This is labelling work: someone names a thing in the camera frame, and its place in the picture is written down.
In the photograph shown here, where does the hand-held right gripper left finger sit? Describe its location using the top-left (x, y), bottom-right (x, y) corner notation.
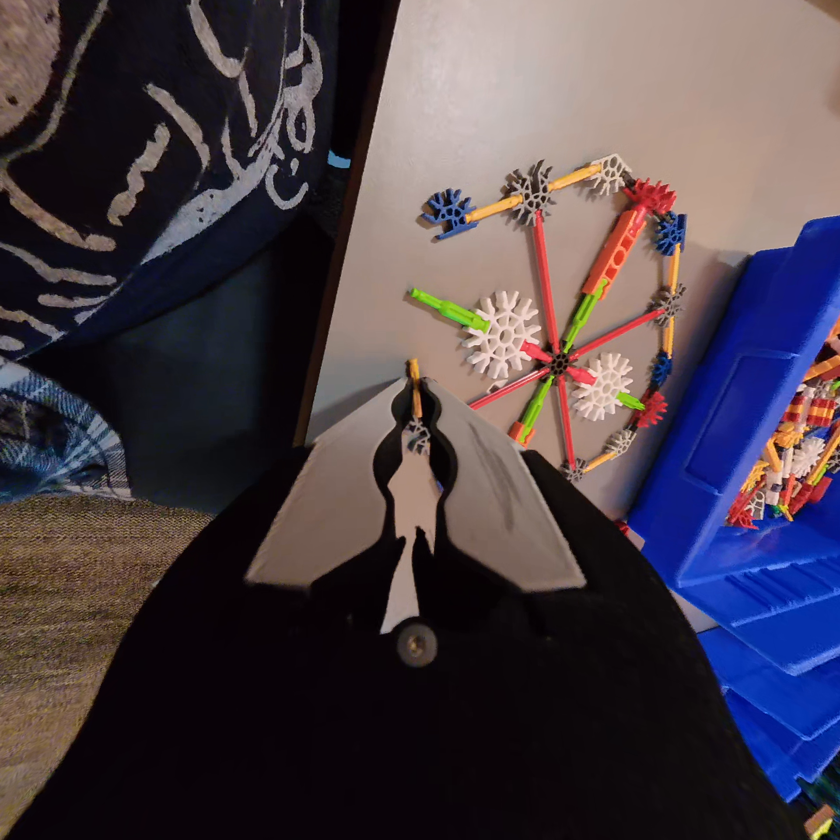
top-left (244, 379), bottom-right (413, 627)

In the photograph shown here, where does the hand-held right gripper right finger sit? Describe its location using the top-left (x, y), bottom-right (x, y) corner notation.
top-left (413, 379), bottom-right (586, 621)

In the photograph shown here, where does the colourful toy rod wheel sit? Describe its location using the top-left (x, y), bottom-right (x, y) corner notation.
top-left (410, 154), bottom-right (689, 483)

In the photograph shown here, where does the blue plastic parts bin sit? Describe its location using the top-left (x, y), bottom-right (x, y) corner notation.
top-left (626, 215), bottom-right (840, 592)

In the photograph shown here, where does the pile of colourful toy pieces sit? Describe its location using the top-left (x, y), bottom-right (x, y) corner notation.
top-left (725, 331), bottom-right (840, 529)

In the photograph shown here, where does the plaid flannel shirt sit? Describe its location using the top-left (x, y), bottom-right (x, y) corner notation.
top-left (0, 357), bottom-right (132, 503)

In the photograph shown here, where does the empty blue plastic bin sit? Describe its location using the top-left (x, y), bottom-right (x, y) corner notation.
top-left (696, 564), bottom-right (840, 805)

